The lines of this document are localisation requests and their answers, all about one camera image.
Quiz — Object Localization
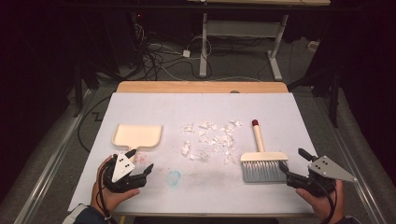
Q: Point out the right hand-held gripper cable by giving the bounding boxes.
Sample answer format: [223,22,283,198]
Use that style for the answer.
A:
[311,178,339,224]

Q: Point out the white desk frame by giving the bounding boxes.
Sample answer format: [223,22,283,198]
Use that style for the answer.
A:
[186,0,332,82]

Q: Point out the person's right hand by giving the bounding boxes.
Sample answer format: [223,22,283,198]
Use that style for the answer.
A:
[295,180,345,224]

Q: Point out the metal floor rail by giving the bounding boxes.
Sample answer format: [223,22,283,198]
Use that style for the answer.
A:
[13,89,95,224]
[312,92,388,224]

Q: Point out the cream brush with red tip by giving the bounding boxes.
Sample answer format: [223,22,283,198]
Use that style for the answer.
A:
[240,119,290,184]

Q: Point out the tangle of floor cables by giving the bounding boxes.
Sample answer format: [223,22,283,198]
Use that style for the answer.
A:
[130,22,214,82]

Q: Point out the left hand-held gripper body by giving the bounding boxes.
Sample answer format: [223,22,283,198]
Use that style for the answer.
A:
[102,153,148,193]

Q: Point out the black floor cable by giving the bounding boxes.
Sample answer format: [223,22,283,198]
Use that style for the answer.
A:
[77,95,112,153]

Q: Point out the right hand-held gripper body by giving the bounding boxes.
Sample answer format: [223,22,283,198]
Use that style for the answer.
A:
[286,155,359,198]

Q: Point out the left hand-held gripper cable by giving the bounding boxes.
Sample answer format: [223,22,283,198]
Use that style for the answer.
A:
[95,160,115,222]

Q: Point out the black metal stand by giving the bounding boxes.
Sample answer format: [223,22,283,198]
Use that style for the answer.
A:
[288,66,341,129]
[72,60,86,119]

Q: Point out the white table mat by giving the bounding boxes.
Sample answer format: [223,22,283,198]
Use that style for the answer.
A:
[67,91,325,217]

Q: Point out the person's left hand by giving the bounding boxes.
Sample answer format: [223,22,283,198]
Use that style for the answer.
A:
[91,157,141,217]

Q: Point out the wooden table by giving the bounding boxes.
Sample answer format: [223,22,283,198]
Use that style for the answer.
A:
[115,80,290,94]

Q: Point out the pile of white paper scraps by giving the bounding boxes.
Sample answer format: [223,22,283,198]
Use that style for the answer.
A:
[179,119,243,165]

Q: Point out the cream dustpan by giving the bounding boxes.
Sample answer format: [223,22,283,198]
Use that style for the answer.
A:
[111,123,163,163]

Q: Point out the hand-held gripper cable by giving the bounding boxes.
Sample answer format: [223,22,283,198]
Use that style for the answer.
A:
[95,160,115,222]
[311,178,339,224]

